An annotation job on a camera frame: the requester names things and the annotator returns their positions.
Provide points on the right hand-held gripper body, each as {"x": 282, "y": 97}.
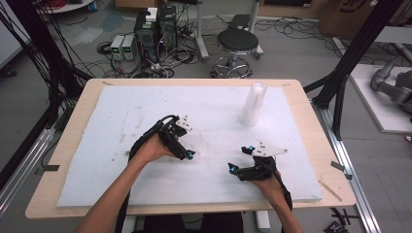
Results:
{"x": 259, "y": 171}

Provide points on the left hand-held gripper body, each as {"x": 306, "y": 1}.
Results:
{"x": 168, "y": 136}

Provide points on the person's left hand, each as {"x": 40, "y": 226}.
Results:
{"x": 152, "y": 150}

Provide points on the person's right hand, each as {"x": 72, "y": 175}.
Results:
{"x": 272, "y": 189}

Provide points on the white foam mat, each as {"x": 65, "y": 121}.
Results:
{"x": 210, "y": 103}

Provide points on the stack of clear plastic cups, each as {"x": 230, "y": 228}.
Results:
{"x": 252, "y": 106}

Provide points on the white table leg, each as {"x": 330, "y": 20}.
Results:
{"x": 263, "y": 221}
{"x": 130, "y": 225}

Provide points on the person's dark clothed legs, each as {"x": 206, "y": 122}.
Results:
{"x": 220, "y": 225}

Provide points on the thin wooden stick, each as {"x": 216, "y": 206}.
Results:
{"x": 330, "y": 191}

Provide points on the dark tape piece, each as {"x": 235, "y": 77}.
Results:
{"x": 338, "y": 166}
{"x": 51, "y": 167}

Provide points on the wooden table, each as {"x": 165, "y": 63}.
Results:
{"x": 85, "y": 106}

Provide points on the black parts on floor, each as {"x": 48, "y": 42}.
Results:
{"x": 336, "y": 226}

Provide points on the grey power supply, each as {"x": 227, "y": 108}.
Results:
{"x": 129, "y": 48}
{"x": 116, "y": 47}

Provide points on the grey metal stand leg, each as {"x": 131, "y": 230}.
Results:
{"x": 254, "y": 13}
{"x": 201, "y": 39}

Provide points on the black computer tower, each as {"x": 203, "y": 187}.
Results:
{"x": 167, "y": 27}
{"x": 145, "y": 39}

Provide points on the black round stool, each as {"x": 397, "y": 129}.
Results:
{"x": 237, "y": 40}

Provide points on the white box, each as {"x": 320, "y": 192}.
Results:
{"x": 151, "y": 14}

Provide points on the black flat device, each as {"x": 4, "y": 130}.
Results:
{"x": 239, "y": 21}

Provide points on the white board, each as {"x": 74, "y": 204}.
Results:
{"x": 379, "y": 110}

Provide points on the white round table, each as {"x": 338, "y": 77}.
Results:
{"x": 68, "y": 6}

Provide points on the cardboard box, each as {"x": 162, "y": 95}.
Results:
{"x": 346, "y": 16}

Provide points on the aluminium rail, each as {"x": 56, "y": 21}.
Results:
{"x": 22, "y": 171}
{"x": 353, "y": 181}

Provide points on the black metal frame post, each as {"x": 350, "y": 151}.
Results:
{"x": 353, "y": 55}
{"x": 35, "y": 42}

